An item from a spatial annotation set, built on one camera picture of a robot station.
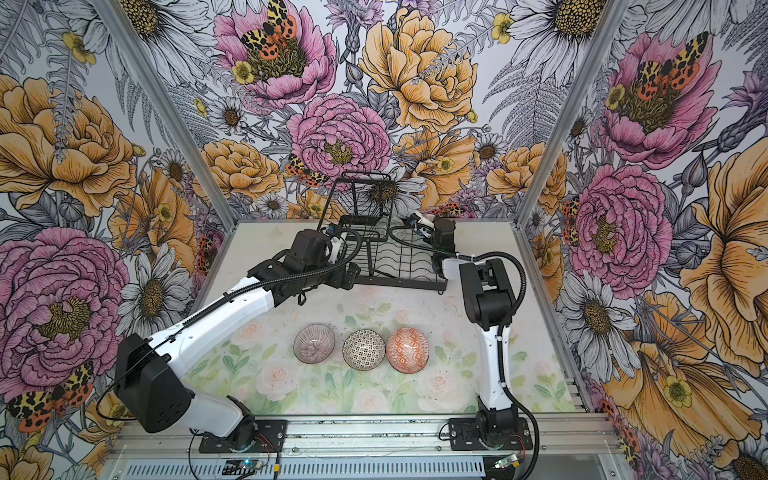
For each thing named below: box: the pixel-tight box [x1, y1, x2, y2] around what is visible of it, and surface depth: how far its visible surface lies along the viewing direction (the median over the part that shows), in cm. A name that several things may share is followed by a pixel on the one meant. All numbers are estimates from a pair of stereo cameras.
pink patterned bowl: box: [293, 323, 336, 365], surface depth 89 cm
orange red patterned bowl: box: [386, 327, 430, 374], surface depth 86 cm
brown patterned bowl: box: [342, 329, 386, 371], surface depth 88 cm
